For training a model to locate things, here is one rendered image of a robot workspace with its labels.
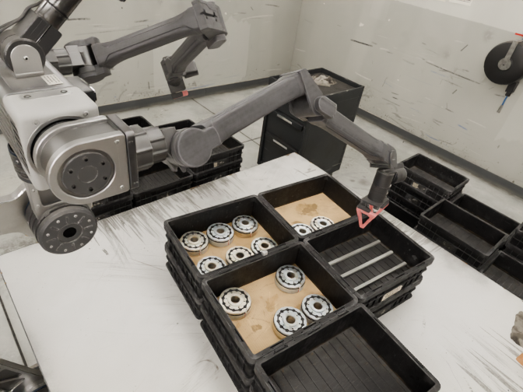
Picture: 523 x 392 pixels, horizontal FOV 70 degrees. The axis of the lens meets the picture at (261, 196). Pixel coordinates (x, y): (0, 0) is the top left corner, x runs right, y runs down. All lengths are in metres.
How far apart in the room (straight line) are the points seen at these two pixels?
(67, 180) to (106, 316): 0.80
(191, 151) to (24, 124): 0.28
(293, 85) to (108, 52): 0.52
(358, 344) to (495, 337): 0.63
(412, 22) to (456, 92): 0.86
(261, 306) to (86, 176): 0.76
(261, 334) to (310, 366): 0.17
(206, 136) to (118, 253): 0.93
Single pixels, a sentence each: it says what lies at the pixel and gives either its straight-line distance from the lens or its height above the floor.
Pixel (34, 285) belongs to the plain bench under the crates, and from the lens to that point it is 1.56.
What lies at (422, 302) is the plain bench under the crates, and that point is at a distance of 1.66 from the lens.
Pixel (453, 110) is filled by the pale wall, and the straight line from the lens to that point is 4.40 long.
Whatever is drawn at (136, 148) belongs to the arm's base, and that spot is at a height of 1.47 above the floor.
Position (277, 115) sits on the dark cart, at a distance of 2.91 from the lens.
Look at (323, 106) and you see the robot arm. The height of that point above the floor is 1.47.
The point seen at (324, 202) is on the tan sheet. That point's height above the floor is 0.83.
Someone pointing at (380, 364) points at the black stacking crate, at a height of 0.83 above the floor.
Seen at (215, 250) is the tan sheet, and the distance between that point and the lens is 1.40.
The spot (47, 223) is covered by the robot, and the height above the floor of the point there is 1.18.
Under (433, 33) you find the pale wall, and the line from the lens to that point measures 4.43.
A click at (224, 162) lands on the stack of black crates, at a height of 0.50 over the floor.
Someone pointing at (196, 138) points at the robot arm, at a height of 1.47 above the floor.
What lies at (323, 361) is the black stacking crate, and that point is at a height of 0.83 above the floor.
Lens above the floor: 1.83
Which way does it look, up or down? 36 degrees down
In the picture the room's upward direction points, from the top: 9 degrees clockwise
